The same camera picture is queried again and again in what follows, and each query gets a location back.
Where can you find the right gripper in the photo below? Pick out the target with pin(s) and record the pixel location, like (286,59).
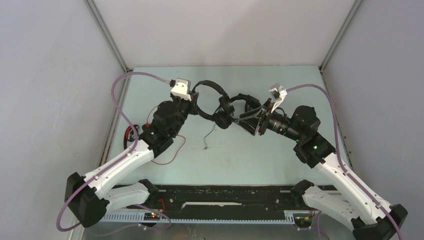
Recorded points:
(251,124)

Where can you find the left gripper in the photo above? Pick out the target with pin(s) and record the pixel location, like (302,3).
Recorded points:
(192,103)

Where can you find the black headset with microphone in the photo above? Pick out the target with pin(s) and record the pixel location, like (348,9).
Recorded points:
(250,102)

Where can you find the small black foam headphones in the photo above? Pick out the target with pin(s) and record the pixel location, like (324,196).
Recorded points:
(222,116)

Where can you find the red headphones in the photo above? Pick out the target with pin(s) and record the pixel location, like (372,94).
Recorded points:
(129,137)

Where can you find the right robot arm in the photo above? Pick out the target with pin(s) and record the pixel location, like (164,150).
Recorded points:
(364,212)

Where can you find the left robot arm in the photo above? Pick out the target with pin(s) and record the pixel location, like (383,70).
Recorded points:
(88,196)

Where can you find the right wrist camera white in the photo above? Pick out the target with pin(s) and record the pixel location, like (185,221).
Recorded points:
(278,93)

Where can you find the left aluminium corner post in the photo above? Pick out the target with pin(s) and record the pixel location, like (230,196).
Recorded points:
(104,30)

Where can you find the aluminium corner post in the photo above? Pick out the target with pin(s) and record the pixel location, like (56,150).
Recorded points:
(104,30)
(357,4)

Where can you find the black mounting rail base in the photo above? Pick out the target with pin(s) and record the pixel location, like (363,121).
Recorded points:
(228,202)

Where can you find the right aluminium corner post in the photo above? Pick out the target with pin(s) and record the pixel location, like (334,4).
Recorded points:
(357,4)

